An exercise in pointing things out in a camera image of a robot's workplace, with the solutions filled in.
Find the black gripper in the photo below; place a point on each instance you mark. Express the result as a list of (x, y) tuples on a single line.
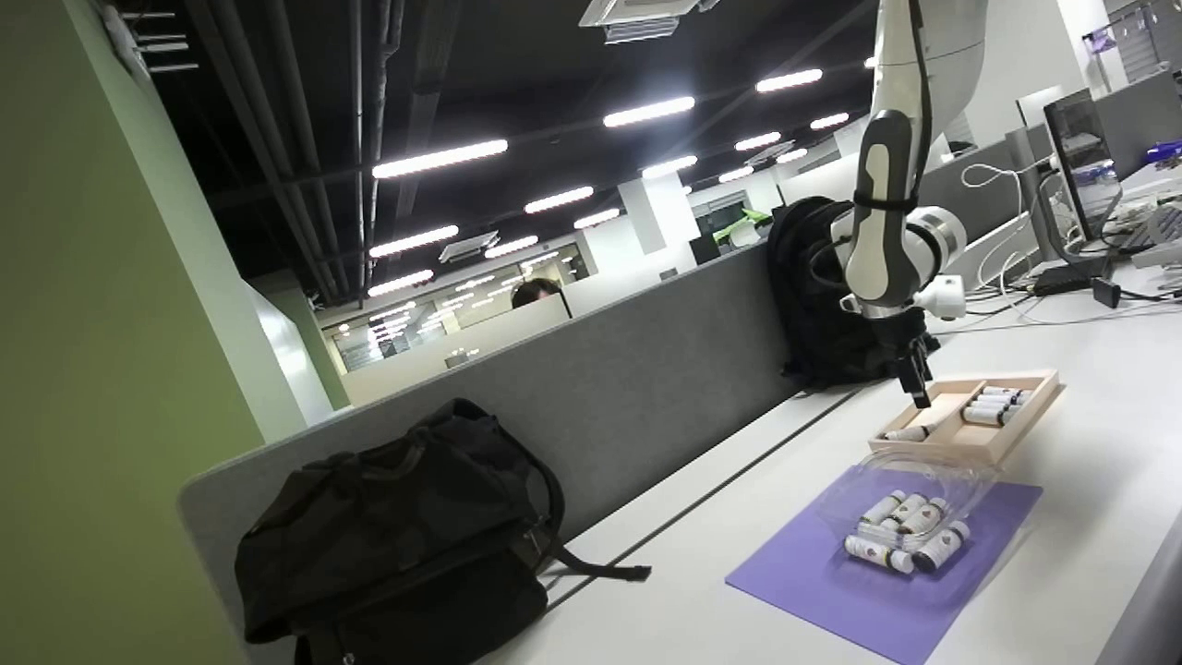
[(908, 349)]

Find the lone small white bottle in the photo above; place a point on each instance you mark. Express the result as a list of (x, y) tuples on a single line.
[(909, 435)]

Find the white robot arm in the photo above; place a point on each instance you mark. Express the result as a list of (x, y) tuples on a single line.
[(929, 56)]

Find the wooden two-segment box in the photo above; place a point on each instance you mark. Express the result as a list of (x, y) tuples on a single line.
[(970, 444)]

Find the black backpack far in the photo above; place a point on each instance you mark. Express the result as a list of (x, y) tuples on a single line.
[(825, 344)]

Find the black backpack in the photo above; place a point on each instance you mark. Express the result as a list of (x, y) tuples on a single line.
[(825, 344), (414, 552)]

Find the bagged bottle top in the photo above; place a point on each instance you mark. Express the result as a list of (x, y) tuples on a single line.
[(884, 506)]

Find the clear plastic bag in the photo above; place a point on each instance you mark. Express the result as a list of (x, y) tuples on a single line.
[(937, 498)]

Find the white keyboard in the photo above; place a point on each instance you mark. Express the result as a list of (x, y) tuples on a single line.
[(999, 253)]

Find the purple mat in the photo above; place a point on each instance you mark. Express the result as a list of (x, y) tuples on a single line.
[(805, 575)]

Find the computer monitor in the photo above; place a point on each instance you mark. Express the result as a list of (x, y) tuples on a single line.
[(1084, 156)]

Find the grey desk divider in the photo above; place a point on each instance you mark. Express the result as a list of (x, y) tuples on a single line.
[(611, 399)]

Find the black backpack near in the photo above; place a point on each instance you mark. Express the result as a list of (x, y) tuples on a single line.
[(414, 552)]

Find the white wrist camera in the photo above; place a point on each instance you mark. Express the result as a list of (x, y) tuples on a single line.
[(942, 298)]

